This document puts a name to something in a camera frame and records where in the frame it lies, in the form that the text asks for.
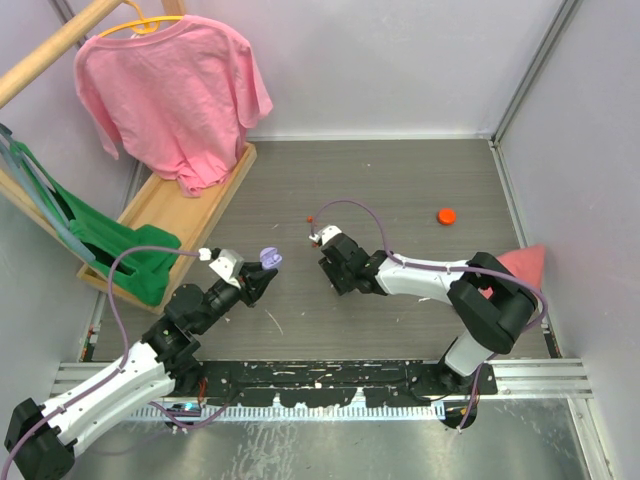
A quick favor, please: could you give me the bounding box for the salmon pink folded cloth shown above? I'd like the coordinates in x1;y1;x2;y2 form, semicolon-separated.
497;244;546;289

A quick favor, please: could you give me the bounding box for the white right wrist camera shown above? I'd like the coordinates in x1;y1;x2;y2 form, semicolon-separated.
309;225;342;246

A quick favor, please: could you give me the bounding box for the grey-blue clothes hanger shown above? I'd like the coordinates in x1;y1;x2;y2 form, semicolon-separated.
1;124;96;263

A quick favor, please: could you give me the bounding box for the wooden rack base tray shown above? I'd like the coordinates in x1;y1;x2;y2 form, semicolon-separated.
77;143;257;314

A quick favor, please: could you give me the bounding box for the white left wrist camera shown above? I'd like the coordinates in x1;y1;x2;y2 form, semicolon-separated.
209;249;245;289

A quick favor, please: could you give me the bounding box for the green t-shirt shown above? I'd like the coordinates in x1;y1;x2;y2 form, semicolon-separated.
17;141;181;306

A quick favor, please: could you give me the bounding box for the yellow clothes hanger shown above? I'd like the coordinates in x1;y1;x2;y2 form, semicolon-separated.
98;0;186;37

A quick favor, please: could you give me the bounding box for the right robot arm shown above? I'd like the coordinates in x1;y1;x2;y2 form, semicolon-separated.
310;225;540;394

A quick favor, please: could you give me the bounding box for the grey slotted cable duct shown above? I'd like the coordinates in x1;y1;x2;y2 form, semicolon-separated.
161;398;445;423

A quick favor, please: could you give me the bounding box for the pink t-shirt on hanger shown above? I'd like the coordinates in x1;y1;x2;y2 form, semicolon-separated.
74;15;273;197

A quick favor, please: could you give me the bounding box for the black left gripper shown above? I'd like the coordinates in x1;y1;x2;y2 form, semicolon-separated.
194;261;275;334

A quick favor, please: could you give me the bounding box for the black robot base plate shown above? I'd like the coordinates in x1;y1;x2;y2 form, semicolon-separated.
168;360;498;408

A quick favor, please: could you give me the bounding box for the aluminium corner frame post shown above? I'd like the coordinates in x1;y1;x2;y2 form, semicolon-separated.
490;0;583;146

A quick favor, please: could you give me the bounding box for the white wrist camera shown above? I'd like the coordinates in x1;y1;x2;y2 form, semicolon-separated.
209;249;245;289
309;225;342;246

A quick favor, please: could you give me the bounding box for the lilac earbud case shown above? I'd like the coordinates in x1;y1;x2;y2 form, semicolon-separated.
260;246;283;270

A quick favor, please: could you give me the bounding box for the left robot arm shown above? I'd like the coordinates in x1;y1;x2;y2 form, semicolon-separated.
1;262;278;479

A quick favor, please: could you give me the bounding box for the wooden hanging rod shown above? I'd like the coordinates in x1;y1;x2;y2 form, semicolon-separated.
1;0;121;107

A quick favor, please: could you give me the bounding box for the orange earbud case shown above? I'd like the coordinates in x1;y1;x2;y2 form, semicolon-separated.
437;208;457;225

